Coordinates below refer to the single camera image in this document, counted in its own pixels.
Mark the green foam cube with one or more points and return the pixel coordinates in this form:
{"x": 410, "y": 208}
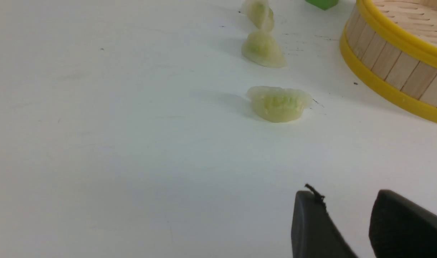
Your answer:
{"x": 323, "y": 4}

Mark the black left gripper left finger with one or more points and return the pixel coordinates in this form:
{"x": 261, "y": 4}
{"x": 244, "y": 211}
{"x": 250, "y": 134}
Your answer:
{"x": 313, "y": 232}

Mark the green dumpling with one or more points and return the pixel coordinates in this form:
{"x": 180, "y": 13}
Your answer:
{"x": 261, "y": 48}
{"x": 278, "y": 105}
{"x": 259, "y": 13}

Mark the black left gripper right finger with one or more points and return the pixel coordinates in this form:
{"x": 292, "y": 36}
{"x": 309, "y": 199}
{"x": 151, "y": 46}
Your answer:
{"x": 399, "y": 228}

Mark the bamboo steamer tray yellow rim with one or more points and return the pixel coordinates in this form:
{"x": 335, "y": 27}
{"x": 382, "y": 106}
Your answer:
{"x": 391, "y": 46}

